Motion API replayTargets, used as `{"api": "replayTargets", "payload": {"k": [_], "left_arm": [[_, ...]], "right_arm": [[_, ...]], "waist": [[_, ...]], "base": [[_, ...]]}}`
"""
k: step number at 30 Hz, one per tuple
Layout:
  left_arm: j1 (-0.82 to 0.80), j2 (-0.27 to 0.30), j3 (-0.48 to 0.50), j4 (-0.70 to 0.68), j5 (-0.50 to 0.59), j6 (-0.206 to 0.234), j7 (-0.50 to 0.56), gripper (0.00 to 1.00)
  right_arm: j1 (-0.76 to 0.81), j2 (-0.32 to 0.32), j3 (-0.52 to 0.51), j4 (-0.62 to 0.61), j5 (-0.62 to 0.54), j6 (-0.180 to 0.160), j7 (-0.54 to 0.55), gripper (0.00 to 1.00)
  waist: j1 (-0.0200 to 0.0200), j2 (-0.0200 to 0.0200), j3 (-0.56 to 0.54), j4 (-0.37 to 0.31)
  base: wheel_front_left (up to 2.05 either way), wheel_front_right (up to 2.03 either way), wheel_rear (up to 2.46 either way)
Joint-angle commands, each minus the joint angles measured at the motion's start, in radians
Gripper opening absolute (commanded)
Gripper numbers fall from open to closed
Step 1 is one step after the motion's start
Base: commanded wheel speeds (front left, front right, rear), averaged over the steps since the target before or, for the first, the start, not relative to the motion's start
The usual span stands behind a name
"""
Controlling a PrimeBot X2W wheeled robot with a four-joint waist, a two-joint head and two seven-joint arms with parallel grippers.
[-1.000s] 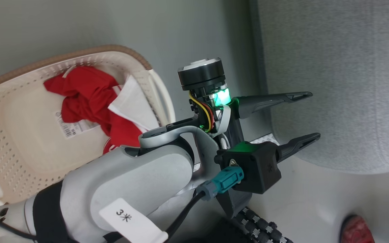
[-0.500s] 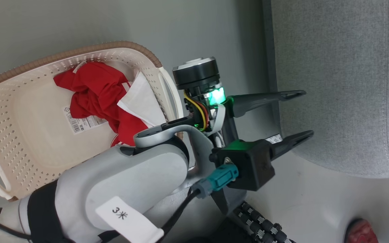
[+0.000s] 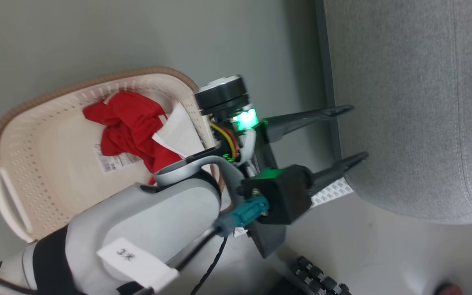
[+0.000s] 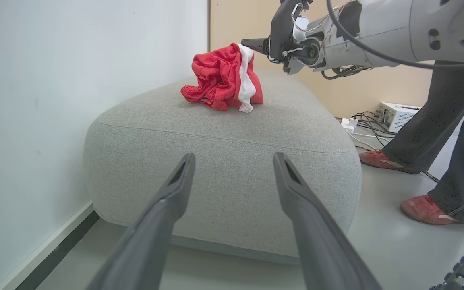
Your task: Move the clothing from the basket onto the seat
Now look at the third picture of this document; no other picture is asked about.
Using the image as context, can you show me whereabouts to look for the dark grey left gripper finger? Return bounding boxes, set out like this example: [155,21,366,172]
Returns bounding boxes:
[309,152,369,197]

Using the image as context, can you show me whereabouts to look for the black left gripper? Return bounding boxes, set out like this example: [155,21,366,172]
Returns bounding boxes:
[194,75,355,181]

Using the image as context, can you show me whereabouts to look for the grey fabric sofa cushion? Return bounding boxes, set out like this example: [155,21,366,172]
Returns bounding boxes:
[323,0,472,225]

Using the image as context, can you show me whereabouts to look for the white patterned floor tape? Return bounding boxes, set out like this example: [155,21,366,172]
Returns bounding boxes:
[309,177,355,208]

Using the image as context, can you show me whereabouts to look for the white cloth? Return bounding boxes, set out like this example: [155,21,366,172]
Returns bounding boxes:
[152,102,206,159]

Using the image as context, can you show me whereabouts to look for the red crumpled garment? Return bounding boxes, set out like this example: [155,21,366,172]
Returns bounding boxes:
[82,91,184,186]

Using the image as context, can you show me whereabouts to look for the white printed basket sticker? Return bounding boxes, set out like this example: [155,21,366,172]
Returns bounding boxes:
[93,142,141,174]

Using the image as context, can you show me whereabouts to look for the cream perforated laundry basket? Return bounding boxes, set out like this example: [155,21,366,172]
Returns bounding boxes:
[0,66,225,244]

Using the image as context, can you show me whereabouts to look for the yellow red gripper wires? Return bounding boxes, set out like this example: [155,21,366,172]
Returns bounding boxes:
[209,122,241,163]

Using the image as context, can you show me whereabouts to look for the teal plug black camera cable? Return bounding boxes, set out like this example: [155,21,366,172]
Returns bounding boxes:
[150,196,270,295]

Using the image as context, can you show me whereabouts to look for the braided black cable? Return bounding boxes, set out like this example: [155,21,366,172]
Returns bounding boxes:
[190,236,229,295]

